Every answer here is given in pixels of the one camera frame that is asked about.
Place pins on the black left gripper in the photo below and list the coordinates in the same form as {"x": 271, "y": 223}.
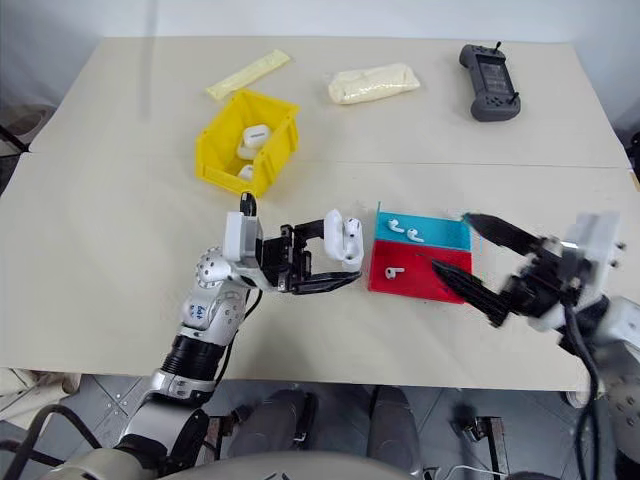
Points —
{"x": 280, "y": 260}

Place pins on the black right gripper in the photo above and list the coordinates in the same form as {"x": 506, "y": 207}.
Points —
{"x": 545, "y": 285}

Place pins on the white earbud case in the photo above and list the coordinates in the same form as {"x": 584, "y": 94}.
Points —
{"x": 245, "y": 151}
{"x": 255, "y": 136}
{"x": 334, "y": 237}
{"x": 246, "y": 173}

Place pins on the white earbud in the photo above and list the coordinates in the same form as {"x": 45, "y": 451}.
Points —
{"x": 351, "y": 228}
{"x": 393, "y": 272}
{"x": 396, "y": 226}
{"x": 414, "y": 234}

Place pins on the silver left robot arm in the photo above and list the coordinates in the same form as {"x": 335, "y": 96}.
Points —
{"x": 210, "y": 315}

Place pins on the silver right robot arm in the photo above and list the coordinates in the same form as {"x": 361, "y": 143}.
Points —
{"x": 625, "y": 320}

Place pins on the white closed earbud case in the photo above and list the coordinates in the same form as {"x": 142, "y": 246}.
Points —
{"x": 246, "y": 173}
{"x": 255, "y": 136}
{"x": 245, "y": 151}

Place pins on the yellow plastic bin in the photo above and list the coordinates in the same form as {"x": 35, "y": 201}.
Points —
{"x": 220, "y": 150}

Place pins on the blue and red tray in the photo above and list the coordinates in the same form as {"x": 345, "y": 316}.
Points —
{"x": 415, "y": 277}

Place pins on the cream filled plastic bag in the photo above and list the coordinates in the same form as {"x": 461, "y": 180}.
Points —
{"x": 372, "y": 82}

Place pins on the black handheld remote controller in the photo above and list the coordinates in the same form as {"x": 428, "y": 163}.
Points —
{"x": 492, "y": 82}

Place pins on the dark grey rounded shape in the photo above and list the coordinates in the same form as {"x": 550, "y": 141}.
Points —
{"x": 392, "y": 425}

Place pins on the long pale yellow packet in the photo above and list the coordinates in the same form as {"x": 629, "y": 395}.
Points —
{"x": 247, "y": 74}

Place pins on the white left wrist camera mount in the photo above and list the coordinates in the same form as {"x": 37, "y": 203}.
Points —
{"x": 239, "y": 240}

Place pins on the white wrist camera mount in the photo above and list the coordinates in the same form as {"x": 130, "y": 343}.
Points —
{"x": 595, "y": 240}
{"x": 239, "y": 240}

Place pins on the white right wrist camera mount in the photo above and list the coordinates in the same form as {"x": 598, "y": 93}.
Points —
{"x": 595, "y": 240}

